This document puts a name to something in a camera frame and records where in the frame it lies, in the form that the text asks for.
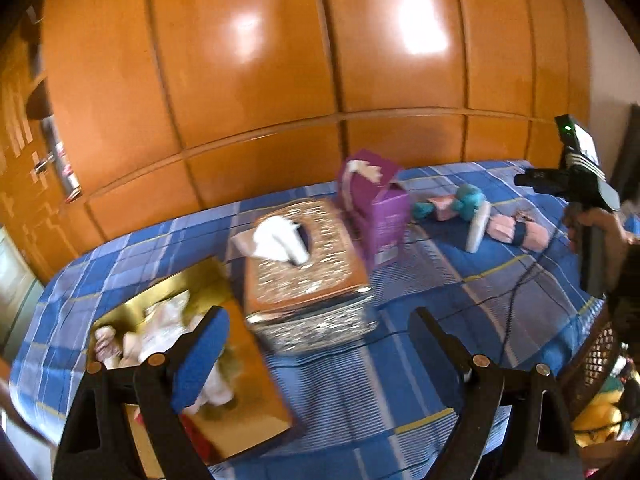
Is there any person's right hand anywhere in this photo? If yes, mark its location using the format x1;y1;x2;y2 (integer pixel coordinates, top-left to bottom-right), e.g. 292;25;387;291
563;206;639;310

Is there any pink fluffy rolled towel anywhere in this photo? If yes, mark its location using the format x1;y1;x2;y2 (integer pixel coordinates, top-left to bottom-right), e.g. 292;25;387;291
486;214;550;252

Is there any teal plush toy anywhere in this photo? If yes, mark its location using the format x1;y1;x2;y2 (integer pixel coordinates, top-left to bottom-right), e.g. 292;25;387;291
411;184;486;222

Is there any gold metal tray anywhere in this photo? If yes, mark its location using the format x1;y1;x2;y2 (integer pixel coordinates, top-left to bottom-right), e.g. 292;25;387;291
87;258;292;465

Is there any blue plaid tablecloth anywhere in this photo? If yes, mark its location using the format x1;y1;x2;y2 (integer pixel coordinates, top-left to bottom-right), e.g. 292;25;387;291
8;159;609;480

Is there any purple cardboard box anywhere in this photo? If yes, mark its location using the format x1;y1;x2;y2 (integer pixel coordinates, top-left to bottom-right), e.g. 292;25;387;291
336;150;410;270

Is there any silver ornate tissue box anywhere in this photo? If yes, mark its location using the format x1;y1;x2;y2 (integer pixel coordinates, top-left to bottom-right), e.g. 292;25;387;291
232;198;378;354

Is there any black cable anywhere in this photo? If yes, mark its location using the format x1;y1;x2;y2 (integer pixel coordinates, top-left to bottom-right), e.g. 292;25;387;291
369;219;582;361

